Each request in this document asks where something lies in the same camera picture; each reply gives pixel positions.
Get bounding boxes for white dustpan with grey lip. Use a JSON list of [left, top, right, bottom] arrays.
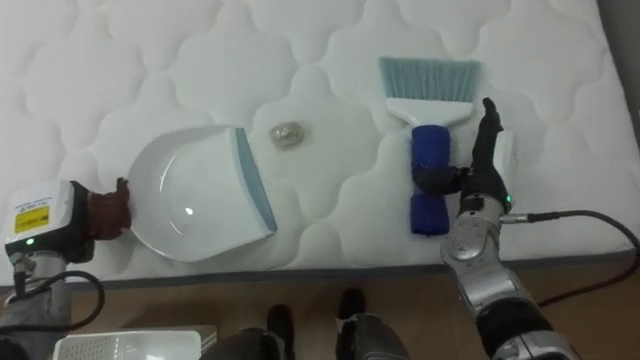
[[124, 124, 279, 264]]

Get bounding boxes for white perforated basket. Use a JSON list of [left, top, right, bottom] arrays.
[[51, 324, 219, 360]]

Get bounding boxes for white brush with blue handle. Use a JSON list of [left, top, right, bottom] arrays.
[[377, 56, 483, 237]]

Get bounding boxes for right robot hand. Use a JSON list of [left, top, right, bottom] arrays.
[[412, 97, 519, 218]]

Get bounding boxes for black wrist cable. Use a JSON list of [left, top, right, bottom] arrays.
[[499, 209, 640, 309], [0, 255, 107, 335]]

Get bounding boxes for crumpled paper ball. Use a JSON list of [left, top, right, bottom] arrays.
[[269, 120, 306, 150]]

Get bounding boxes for robot legs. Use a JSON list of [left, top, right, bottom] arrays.
[[199, 286, 412, 360]]

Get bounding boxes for white quilted bed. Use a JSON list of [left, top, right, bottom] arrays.
[[0, 0, 640, 291]]

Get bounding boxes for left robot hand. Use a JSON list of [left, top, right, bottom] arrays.
[[3, 176, 133, 265]]

